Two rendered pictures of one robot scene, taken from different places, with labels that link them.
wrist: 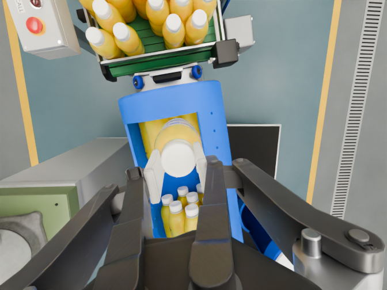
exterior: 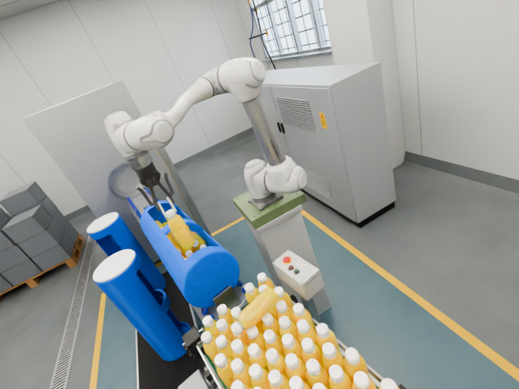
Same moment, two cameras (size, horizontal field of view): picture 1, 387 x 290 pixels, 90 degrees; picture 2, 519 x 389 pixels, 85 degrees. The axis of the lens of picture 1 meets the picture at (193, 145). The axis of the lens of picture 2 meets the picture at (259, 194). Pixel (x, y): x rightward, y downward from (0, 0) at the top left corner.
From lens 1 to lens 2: 115 cm
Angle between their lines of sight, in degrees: 52
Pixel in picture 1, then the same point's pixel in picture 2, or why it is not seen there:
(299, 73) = not seen: outside the picture
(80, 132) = (348, 302)
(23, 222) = (262, 203)
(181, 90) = (194, 261)
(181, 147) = (169, 213)
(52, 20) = (281, 267)
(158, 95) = (203, 254)
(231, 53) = (187, 336)
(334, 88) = not seen: outside the picture
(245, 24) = not seen: outside the picture
